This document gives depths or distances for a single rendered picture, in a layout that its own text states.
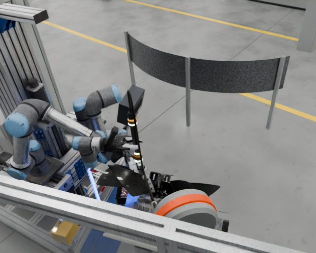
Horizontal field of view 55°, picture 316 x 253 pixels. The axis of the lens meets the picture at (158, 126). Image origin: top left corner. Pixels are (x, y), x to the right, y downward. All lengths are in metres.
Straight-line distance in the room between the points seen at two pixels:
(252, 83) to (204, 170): 1.08
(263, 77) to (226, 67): 0.41
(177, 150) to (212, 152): 0.40
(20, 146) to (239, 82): 2.39
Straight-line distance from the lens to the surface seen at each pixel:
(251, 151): 3.64
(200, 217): 0.74
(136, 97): 2.30
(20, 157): 1.91
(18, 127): 1.67
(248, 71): 3.40
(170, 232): 0.57
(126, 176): 1.52
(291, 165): 3.59
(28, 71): 2.13
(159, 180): 1.68
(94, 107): 1.90
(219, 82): 3.45
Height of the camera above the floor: 2.54
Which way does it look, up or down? 41 degrees down
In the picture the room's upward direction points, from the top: 5 degrees counter-clockwise
